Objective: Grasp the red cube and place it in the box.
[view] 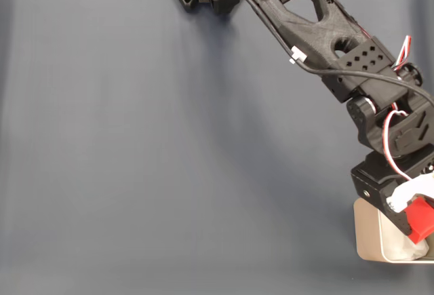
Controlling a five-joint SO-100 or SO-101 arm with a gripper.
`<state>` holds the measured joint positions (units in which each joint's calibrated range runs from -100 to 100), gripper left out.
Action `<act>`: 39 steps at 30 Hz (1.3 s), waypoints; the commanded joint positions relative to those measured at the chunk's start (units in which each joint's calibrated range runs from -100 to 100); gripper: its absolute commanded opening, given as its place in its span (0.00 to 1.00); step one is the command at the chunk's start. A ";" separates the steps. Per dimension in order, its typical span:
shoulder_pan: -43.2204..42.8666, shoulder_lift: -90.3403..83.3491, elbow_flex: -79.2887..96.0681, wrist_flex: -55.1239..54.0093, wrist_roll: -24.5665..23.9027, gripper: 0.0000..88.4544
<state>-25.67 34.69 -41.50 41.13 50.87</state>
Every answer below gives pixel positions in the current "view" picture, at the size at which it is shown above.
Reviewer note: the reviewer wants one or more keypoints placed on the camera board on white mount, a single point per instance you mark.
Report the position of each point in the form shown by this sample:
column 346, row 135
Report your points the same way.
column 407, row 191

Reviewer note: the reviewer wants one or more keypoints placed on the red cube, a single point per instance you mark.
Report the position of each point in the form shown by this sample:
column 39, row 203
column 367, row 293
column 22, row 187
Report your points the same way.
column 422, row 222

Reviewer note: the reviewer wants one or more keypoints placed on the dark grey mat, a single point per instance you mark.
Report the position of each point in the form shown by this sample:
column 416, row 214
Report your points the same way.
column 118, row 139

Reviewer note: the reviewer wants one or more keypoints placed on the beige open box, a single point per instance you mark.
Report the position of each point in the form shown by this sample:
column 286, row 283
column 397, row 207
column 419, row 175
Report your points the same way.
column 368, row 240

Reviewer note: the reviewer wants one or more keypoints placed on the white crumpled paper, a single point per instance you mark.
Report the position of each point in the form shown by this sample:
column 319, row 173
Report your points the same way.
column 403, row 249

